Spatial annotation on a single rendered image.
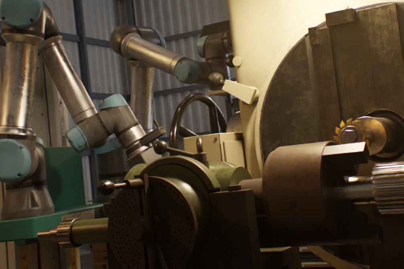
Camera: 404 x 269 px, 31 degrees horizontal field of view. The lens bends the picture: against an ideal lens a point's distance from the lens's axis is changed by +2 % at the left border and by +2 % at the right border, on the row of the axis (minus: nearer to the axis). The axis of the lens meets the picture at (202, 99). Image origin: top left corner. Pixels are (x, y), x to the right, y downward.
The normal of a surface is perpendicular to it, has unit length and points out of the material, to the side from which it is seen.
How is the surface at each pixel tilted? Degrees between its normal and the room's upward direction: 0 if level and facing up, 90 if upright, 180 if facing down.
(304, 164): 54
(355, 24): 90
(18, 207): 72
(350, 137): 90
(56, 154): 90
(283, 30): 90
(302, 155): 39
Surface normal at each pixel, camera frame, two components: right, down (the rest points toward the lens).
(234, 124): -0.42, -0.69
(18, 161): 0.00, 0.04
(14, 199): -0.39, -0.34
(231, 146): 0.88, -0.15
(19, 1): 0.01, -0.22
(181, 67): -0.65, 0.00
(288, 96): -0.47, -0.04
